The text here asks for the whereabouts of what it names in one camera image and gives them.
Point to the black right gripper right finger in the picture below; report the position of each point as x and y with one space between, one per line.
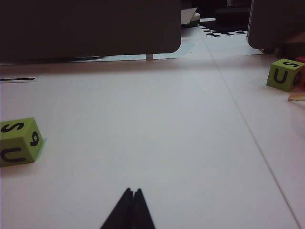
141 212

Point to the red block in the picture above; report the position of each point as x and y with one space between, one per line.
302 71

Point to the large dark grey panel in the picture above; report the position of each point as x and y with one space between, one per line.
90 26

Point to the green foam letter block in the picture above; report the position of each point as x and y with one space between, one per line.
16 143
281 75

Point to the white and green object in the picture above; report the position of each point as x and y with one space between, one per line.
189 16

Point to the light wooden piece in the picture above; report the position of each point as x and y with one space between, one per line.
296 97

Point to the black tape strip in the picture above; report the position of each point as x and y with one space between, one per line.
17 79

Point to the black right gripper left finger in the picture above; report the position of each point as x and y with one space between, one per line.
119 212

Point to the dark grey rounded panel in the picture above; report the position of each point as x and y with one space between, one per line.
274 23

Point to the black white checkerboard sheet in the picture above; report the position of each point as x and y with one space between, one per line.
221 32

